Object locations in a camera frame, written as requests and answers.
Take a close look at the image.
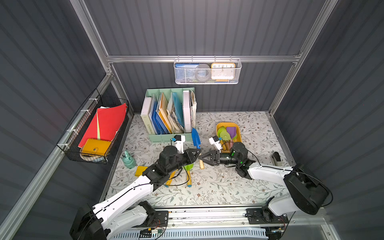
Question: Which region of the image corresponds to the blue shovel wooden handle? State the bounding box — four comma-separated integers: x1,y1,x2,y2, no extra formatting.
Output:
191,128,205,170

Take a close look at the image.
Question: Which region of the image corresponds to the green shovel yellow handle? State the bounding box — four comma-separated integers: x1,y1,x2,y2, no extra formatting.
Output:
217,127,232,141

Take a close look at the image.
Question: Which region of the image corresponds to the purple shovel pink handle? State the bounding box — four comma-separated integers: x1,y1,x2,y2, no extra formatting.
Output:
226,127,237,148

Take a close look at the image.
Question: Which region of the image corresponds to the yellow toy piece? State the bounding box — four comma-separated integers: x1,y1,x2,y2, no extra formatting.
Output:
135,166,148,177

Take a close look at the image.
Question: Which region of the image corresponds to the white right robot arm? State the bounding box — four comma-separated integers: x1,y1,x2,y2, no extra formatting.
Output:
200,142,333,218

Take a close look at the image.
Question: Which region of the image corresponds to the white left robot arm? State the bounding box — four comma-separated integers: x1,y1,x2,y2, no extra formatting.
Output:
70,146,201,240

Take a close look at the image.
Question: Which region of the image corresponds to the yellow plastic storage box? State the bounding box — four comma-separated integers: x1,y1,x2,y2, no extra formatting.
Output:
216,122,242,143

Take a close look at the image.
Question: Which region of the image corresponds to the blue box in basket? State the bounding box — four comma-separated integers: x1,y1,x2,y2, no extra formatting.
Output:
174,63,199,84

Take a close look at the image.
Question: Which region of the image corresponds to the black stapler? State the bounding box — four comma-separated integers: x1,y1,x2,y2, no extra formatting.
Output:
271,152,283,167

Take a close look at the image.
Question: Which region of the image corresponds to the green spray bottle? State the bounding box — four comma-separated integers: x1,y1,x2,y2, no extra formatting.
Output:
122,150,137,169

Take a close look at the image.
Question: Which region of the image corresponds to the green desktop file organizer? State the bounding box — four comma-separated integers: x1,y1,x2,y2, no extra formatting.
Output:
141,88,197,143

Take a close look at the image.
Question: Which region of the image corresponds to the red paper folder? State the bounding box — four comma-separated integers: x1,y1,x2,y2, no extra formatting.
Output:
78,104,127,148

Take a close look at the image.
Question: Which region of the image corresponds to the yellow wallet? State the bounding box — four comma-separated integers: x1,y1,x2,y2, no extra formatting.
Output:
81,139,112,156

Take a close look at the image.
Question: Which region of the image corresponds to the grey tape roll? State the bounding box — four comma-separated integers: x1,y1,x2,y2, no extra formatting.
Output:
195,64,211,83

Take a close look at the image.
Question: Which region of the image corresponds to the yellow white alarm clock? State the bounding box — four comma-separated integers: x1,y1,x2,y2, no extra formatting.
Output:
211,63,236,81

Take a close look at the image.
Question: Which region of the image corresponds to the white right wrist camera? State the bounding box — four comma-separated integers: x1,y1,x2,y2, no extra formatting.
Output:
209,136,222,151

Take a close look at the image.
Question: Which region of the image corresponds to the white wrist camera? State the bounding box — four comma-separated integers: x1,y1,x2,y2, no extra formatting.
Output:
209,136,222,151
172,135,186,154

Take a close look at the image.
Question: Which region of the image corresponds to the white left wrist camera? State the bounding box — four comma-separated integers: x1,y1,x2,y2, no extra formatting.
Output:
172,135,186,154

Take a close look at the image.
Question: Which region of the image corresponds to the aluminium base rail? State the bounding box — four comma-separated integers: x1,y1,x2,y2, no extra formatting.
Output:
154,206,289,229

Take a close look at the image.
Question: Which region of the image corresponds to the white wire wall basket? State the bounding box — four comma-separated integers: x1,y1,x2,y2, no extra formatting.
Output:
174,57,242,85

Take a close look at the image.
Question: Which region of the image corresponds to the black wire side basket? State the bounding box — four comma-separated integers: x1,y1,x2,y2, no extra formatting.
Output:
57,91,130,165

